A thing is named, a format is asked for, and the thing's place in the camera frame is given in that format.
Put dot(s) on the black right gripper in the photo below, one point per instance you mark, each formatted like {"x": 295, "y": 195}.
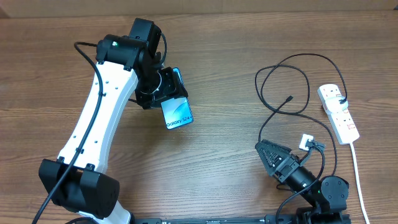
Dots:
{"x": 270, "y": 150}

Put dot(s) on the white charger plug adapter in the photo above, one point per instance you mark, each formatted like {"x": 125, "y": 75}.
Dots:
{"x": 335, "y": 104}

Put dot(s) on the white power strip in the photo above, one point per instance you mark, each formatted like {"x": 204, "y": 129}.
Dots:
{"x": 342, "y": 122}

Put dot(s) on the brown cardboard box wall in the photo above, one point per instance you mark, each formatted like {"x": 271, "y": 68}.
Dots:
{"x": 77, "y": 8}

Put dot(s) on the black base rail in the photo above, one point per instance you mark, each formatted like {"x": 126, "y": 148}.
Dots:
{"x": 217, "y": 221}

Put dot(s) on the Samsung Galaxy smartphone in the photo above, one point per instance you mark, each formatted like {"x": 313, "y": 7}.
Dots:
{"x": 177, "y": 113}

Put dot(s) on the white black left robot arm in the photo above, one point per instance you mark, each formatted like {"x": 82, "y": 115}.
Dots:
{"x": 127, "y": 68}

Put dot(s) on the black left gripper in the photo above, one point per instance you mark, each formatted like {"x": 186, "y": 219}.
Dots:
{"x": 147, "y": 101}

